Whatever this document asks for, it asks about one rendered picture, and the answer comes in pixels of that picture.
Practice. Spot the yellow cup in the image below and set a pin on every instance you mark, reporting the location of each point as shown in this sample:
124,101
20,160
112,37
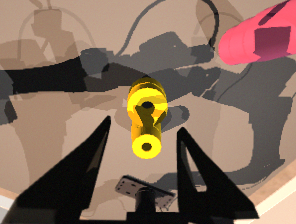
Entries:
142,90
146,135
147,112

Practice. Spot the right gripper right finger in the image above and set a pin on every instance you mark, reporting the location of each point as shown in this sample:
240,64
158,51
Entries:
222,197

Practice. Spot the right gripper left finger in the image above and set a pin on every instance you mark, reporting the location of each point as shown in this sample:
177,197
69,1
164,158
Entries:
59,193

